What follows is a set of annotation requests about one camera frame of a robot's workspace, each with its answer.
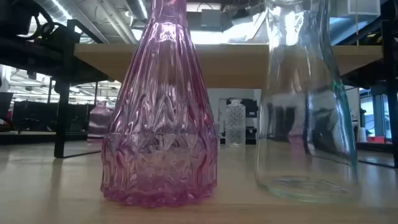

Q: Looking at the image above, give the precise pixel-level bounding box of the black ceiling box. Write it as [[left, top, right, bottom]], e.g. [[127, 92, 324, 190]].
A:
[[200, 8, 234, 32]]

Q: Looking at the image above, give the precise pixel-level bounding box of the black desk row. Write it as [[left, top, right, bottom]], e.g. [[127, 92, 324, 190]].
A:
[[12, 101, 97, 133]]

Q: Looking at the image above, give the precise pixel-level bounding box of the black office chair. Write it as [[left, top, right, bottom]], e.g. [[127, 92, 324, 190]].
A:
[[0, 91, 15, 125]]

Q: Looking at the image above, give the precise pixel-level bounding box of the wooden shelf with black legs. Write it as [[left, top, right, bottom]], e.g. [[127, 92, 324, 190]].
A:
[[53, 18, 398, 169]]

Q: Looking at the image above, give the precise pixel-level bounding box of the tall pink glass vase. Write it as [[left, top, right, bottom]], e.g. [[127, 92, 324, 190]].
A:
[[99, 0, 219, 208]]

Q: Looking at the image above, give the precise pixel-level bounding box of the yellow hanging cord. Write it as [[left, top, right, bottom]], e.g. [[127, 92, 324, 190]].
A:
[[355, 0, 362, 142]]

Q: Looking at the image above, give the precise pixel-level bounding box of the large clear glass vase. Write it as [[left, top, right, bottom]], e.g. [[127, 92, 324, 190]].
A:
[[254, 0, 361, 203]]

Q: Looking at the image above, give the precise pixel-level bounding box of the silver ceiling duct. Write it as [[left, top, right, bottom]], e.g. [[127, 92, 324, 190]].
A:
[[124, 0, 152, 24], [35, 0, 94, 32]]

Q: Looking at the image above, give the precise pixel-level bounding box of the pink ribbed glass vase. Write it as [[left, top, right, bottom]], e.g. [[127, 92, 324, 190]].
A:
[[88, 99, 113, 140]]

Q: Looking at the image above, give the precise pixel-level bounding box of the clear square glass vase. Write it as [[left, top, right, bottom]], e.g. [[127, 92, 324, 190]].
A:
[[213, 121, 221, 144]]

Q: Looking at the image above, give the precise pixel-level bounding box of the clear crosshatched glass bottle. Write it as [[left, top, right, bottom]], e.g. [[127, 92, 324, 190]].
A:
[[224, 98, 246, 147]]

